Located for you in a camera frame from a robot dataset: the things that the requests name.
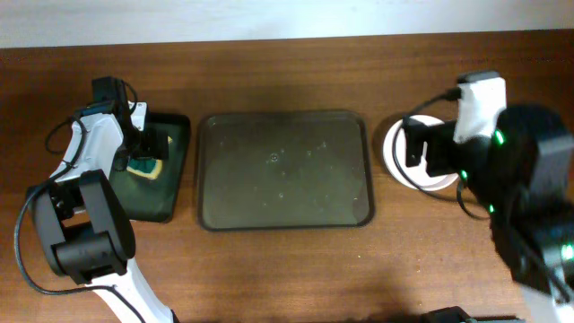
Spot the yellow green sponge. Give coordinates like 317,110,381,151
126,135,173,180

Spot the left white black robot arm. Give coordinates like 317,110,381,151
23,100,178,322

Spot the small dark sponge tray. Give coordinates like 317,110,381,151
109,113,191,223

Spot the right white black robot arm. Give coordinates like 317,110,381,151
396,70,573,322

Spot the cream plate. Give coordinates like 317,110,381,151
382,114,449,180

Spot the white plate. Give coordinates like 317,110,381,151
391,172,458,191

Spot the large dark plate tray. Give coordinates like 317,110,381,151
196,110,376,231

